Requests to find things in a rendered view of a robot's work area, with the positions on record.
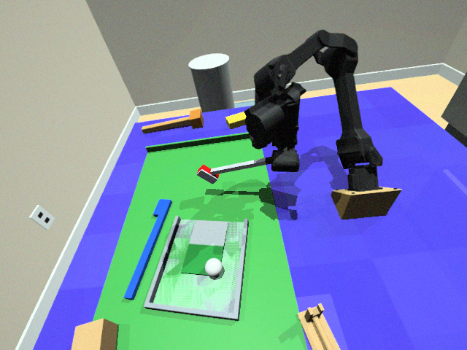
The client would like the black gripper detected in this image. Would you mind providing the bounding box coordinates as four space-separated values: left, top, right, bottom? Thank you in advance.
271 119 300 172

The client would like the orange wooden mallet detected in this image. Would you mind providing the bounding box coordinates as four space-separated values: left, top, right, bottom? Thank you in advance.
142 109 203 133

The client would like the white golf ball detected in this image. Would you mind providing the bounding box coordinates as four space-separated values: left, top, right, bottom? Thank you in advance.
205 258 223 276

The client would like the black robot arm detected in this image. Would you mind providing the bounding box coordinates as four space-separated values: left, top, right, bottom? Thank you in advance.
244 30 383 192

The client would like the green mat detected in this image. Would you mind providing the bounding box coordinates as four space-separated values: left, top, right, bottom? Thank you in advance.
93 139 307 350

